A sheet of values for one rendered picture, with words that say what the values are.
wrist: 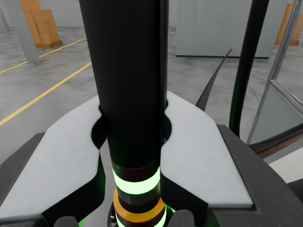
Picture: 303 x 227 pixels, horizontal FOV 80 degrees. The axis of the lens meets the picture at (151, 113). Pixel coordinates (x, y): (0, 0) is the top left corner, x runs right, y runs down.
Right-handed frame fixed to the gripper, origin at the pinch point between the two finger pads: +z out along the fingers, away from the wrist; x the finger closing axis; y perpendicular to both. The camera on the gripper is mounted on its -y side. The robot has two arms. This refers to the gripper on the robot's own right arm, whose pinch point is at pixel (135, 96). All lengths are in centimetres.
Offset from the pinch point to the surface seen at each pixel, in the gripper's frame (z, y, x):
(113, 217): 7.0, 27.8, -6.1
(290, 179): 13.6, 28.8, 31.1
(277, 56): 110, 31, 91
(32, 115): 238, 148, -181
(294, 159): 17.2, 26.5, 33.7
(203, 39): 518, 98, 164
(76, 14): 1334, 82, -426
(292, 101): 79, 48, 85
